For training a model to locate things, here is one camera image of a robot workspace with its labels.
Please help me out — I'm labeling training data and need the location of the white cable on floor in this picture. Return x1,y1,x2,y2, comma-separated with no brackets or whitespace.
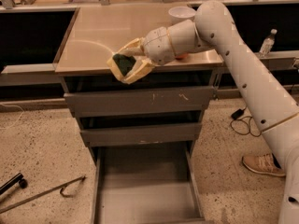
0,102,25,130

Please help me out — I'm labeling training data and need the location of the tan sneaker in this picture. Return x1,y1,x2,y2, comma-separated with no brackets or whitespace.
242,153,285,177

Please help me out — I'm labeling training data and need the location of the black caster wheel leg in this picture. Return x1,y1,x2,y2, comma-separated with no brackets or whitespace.
0,173,27,195

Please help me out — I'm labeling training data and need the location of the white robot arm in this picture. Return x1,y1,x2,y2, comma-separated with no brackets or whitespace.
107,0,299,224

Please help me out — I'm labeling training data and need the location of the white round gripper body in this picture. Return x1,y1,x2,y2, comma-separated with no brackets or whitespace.
143,27,175,65

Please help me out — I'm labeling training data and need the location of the orange fruit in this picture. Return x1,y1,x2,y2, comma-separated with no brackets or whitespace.
176,53,189,60

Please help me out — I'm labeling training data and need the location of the grey drawer cabinet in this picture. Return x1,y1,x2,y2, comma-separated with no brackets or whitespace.
55,4,222,224

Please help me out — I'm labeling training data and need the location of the middle drawer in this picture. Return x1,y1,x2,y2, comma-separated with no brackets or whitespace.
80,110,203,147

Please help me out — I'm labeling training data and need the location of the white bowl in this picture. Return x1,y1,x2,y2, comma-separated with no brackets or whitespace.
168,7,196,24

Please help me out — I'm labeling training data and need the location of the metal hooked rod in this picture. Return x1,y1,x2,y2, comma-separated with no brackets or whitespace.
0,175,86,214

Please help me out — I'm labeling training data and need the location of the black power adapter cable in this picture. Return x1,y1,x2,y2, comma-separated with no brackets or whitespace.
229,107,263,138

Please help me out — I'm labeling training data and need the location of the clear water bottle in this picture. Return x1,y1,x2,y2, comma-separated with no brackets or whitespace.
259,29,278,57

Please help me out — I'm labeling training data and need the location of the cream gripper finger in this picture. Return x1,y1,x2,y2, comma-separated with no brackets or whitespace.
107,38,144,80
121,58,155,84

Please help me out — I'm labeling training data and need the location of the open bottom drawer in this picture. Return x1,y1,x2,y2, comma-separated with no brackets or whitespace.
90,142,214,224

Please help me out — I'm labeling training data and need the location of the top drawer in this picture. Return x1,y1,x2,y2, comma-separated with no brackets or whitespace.
64,72,214,118

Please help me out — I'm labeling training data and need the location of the green sponge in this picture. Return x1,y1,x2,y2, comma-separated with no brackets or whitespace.
112,54,136,76

